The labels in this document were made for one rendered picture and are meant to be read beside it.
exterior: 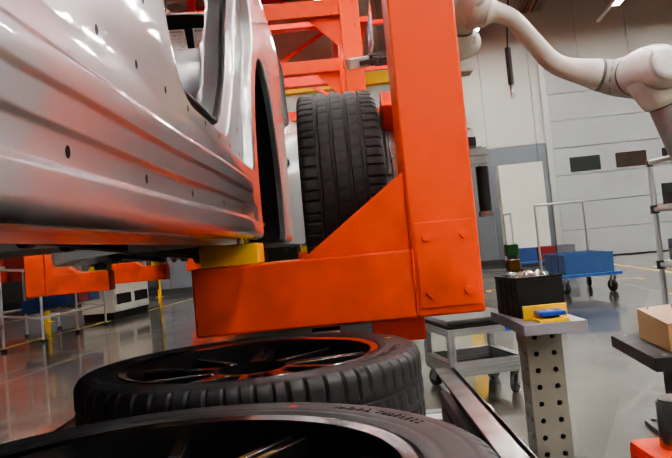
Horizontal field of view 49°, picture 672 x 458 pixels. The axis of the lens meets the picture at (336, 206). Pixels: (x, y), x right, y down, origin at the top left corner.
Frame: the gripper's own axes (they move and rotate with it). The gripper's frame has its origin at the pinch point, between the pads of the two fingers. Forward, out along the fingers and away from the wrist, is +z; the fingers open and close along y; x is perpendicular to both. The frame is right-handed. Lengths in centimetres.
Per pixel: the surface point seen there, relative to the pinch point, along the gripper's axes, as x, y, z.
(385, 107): -10.3, -15.9, 0.5
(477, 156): -27.4, -25.6, -23.2
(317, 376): -26, -100, 61
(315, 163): -21.4, -16.6, 23.5
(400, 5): 19.2, -35.0, 5.0
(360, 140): -17.5, -17.8, 9.9
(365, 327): -76, -17, 13
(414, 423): -11, -134, 64
